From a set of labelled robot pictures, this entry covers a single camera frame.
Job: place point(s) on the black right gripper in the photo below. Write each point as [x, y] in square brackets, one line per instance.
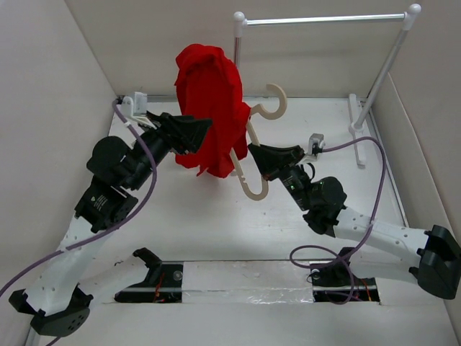
[269, 158]

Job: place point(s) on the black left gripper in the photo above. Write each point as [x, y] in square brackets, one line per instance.
[183, 132]

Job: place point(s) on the red t-shirt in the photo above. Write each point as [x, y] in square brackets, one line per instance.
[208, 86]

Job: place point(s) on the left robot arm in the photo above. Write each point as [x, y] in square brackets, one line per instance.
[56, 301]

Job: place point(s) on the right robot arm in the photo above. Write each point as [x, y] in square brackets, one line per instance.
[432, 257]

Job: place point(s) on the white metal clothes rack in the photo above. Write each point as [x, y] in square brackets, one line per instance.
[320, 48]

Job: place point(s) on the silver foil tape strip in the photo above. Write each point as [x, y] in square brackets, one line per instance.
[255, 282]

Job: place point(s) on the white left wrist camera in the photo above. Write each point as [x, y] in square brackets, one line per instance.
[134, 106]

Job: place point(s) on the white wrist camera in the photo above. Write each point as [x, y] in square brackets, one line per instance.
[315, 146]
[134, 106]

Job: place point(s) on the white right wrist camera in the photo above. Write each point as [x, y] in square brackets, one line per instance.
[315, 146]

